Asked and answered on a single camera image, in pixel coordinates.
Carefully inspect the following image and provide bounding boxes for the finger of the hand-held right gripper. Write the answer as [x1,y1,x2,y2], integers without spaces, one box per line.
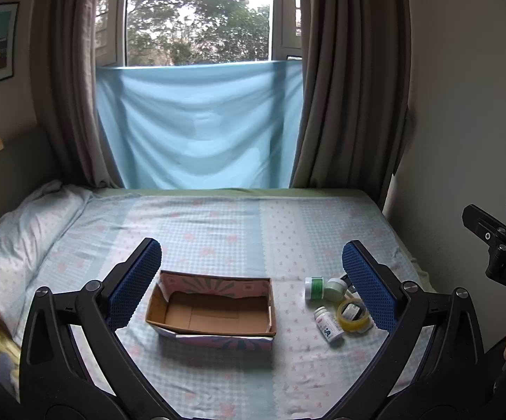
[461,203,506,244]

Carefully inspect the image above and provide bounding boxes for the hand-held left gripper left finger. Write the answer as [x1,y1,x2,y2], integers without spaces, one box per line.
[19,238,179,420]

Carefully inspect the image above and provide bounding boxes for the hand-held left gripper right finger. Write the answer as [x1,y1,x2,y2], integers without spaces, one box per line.
[323,240,488,420]

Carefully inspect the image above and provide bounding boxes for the cardboard box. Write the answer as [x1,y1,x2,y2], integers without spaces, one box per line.
[145,270,278,351]

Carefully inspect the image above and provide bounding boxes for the pale green jar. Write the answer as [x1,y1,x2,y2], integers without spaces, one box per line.
[325,278,350,303]

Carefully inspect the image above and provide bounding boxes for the clear tape roll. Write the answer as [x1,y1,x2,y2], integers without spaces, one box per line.
[337,298,374,334]

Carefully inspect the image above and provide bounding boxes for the white pill bottle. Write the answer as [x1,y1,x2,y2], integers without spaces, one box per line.
[313,306,345,344]

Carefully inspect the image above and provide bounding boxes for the floral checked bed sheet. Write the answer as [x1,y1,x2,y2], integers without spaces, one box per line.
[12,188,438,420]

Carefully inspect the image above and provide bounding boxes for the floral pillow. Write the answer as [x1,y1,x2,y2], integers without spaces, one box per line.
[0,179,93,347]

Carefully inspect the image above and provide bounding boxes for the light blue hanging cloth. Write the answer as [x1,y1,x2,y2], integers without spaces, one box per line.
[94,60,305,190]

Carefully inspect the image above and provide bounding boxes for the grey bed headboard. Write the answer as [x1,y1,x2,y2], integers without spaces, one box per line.
[0,126,60,242]

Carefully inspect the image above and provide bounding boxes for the brown curtain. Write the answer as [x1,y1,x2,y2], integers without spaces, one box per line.
[30,0,125,189]
[290,0,413,211]

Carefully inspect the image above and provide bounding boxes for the window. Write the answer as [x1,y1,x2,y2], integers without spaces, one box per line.
[95,0,304,69]

